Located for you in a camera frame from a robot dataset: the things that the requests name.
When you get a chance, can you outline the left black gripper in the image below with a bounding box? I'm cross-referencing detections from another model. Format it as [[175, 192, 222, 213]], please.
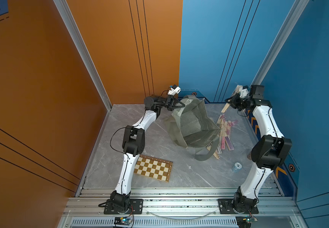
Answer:
[[149, 97, 184, 113]]

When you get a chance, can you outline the olive green tote bag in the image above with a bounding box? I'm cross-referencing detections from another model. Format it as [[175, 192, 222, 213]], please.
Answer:
[[164, 95, 220, 161]]

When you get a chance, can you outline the purple patterned folding fan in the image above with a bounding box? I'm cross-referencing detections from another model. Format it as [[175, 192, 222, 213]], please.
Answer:
[[216, 138, 222, 154]]

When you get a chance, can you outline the light wooden folding fan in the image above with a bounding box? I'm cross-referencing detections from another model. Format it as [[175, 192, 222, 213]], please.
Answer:
[[216, 114, 224, 126]]

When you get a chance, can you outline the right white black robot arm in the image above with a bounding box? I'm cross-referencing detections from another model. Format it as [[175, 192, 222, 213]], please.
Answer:
[[226, 85, 292, 214]]

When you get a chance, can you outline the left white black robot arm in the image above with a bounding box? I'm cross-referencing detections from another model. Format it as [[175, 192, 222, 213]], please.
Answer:
[[106, 95, 185, 214]]

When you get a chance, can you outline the wooden chessboard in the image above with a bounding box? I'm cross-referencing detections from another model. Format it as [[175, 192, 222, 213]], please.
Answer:
[[134, 155, 173, 182]]

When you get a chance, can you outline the right green circuit board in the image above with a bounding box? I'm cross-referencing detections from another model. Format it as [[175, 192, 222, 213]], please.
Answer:
[[236, 217, 257, 228]]

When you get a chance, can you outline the green circuit board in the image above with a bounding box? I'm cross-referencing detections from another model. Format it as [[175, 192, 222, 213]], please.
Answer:
[[114, 217, 133, 227], [236, 217, 257, 228]]

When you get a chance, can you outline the left green circuit board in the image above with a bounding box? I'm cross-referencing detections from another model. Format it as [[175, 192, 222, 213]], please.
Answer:
[[114, 217, 133, 227]]

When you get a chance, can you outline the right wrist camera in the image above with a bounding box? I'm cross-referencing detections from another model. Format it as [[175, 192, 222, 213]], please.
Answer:
[[237, 86, 249, 99]]

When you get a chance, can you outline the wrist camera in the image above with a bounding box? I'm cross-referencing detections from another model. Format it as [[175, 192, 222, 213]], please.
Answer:
[[167, 85, 181, 96], [237, 86, 249, 99]]

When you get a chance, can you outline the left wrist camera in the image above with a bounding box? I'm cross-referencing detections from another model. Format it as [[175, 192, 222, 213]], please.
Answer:
[[167, 85, 181, 96]]

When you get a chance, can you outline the right aluminium frame post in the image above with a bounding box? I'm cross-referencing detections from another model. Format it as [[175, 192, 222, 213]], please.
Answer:
[[251, 0, 309, 85]]

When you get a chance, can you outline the aluminium frame post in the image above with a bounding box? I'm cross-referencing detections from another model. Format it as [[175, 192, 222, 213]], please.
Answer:
[[251, 0, 309, 85], [53, 0, 112, 112]]

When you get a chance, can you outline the aluminium front rail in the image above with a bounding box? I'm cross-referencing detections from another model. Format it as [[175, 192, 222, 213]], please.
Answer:
[[58, 184, 307, 228]]

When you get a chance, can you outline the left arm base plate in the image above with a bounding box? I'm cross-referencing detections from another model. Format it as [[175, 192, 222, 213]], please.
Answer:
[[104, 199, 144, 215]]

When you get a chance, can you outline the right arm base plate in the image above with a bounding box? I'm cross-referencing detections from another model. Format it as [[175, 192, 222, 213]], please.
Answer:
[[218, 199, 259, 215]]

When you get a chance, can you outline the left aluminium frame post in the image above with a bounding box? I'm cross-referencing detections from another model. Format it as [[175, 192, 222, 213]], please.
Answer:
[[53, 0, 112, 112]]

